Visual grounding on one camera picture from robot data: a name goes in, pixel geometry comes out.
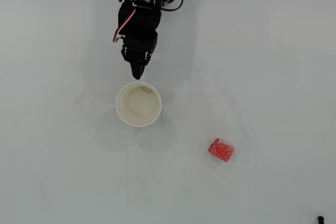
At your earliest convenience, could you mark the white paper cup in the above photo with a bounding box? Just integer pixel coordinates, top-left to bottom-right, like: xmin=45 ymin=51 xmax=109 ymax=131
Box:
xmin=115 ymin=81 xmax=162 ymax=127

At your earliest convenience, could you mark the red white black gripper cable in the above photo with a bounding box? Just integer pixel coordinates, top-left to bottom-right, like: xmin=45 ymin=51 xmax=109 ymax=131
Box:
xmin=112 ymin=8 xmax=137 ymax=44

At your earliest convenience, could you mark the red cube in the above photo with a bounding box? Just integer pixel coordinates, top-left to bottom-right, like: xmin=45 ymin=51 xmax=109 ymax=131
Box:
xmin=208 ymin=137 xmax=235 ymax=163

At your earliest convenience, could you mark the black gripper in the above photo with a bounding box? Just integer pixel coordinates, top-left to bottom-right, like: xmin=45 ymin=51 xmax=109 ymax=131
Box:
xmin=117 ymin=0 xmax=162 ymax=81

